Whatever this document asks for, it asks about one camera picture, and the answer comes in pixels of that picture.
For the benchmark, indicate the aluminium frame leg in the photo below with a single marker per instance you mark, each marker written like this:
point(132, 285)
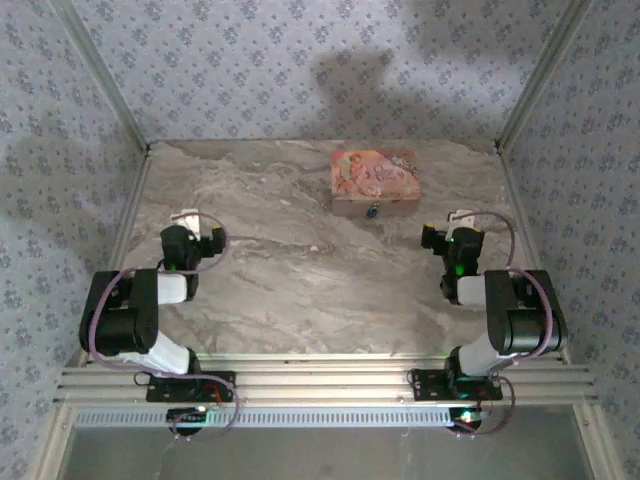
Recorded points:
point(52, 445)
point(595, 445)

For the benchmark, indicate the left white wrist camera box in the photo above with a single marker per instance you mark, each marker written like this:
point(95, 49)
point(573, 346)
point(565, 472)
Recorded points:
point(187, 220)

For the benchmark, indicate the small blue padlock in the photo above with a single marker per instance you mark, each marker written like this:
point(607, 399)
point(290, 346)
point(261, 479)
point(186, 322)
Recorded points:
point(373, 213)

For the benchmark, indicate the aluminium side rail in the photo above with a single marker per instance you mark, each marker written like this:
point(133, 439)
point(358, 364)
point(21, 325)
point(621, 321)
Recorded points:
point(520, 220)
point(125, 225)

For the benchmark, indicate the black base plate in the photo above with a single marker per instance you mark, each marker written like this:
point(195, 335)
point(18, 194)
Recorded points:
point(222, 382)
point(425, 385)

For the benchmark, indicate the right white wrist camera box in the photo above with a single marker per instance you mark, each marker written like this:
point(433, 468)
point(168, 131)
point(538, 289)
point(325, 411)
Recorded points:
point(460, 218)

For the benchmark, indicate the right controller board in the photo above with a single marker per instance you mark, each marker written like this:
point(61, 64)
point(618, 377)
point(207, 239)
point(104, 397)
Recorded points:
point(467, 417)

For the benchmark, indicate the left controller board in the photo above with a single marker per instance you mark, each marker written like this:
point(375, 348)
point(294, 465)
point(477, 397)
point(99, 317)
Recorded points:
point(185, 415)

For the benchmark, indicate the pink decorated wooden box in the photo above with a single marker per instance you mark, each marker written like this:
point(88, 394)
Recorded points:
point(375, 175)

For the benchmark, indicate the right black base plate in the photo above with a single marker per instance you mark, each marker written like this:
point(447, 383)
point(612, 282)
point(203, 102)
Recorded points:
point(425, 385)

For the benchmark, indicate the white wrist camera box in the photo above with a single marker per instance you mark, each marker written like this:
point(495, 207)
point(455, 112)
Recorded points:
point(460, 218)
point(187, 220)

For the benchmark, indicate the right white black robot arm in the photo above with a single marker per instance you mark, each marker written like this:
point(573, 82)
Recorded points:
point(525, 320)

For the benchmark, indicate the aluminium corner post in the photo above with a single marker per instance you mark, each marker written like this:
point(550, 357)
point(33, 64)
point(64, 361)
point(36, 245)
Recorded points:
point(102, 75)
point(542, 75)

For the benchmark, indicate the controller board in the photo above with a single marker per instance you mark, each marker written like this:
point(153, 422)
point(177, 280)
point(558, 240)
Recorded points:
point(185, 415)
point(467, 417)

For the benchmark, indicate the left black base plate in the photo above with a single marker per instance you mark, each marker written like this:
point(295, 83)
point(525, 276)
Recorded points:
point(222, 382)

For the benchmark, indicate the aluminium mounting rail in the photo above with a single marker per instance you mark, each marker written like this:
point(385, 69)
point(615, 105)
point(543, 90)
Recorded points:
point(325, 380)

